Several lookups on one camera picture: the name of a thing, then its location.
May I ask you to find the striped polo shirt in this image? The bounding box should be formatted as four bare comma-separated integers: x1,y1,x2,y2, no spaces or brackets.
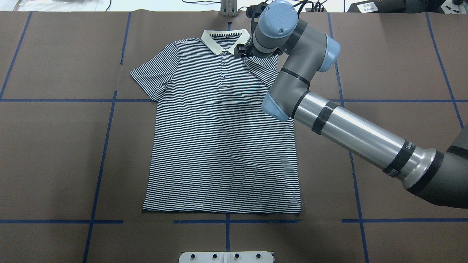
130,29,302,214

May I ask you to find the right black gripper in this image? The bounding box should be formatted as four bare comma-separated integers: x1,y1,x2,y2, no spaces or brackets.
236,43,255,58

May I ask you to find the black box with label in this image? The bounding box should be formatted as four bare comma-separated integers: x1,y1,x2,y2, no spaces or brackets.
346,0,406,13

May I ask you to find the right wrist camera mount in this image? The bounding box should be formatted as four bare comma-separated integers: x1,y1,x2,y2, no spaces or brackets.
246,0,268,22

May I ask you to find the aluminium frame post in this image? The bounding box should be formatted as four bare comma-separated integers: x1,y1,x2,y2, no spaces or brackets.
219,0,238,17

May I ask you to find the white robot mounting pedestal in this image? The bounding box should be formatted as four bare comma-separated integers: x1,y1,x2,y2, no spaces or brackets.
178,251,275,263

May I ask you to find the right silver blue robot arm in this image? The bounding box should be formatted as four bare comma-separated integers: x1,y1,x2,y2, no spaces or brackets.
234,0,468,209

